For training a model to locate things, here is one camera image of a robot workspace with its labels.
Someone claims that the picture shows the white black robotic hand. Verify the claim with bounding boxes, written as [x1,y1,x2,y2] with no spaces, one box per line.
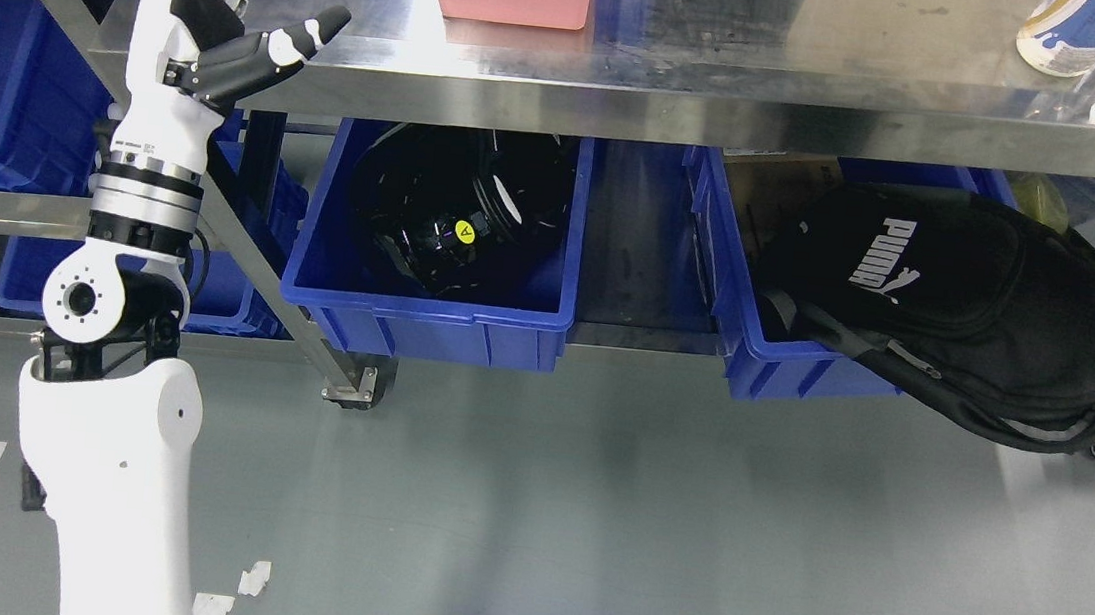
[113,0,351,182]

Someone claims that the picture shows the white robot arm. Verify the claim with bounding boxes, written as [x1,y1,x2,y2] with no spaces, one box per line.
[18,0,350,615]

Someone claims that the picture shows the blue bin lower left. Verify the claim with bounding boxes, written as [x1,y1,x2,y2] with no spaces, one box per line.
[0,88,318,343]

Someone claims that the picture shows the blue bin upper left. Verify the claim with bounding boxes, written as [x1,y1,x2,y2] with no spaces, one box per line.
[0,0,112,196]

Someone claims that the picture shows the black helmet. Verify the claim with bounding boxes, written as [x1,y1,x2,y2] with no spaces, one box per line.
[348,123,583,304]

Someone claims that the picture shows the blue bin with helmet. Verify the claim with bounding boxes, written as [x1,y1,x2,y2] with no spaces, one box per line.
[280,118,596,374]

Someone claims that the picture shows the caster wheel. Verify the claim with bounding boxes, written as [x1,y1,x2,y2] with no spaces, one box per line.
[320,350,400,413]

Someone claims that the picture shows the stainless steel table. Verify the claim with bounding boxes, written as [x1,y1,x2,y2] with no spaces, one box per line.
[0,0,1095,480]

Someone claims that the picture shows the blue bin with backpack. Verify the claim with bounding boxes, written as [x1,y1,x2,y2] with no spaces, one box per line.
[662,140,1095,436]

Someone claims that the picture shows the black Puma backpack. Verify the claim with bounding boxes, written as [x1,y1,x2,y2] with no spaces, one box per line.
[754,182,1095,454]

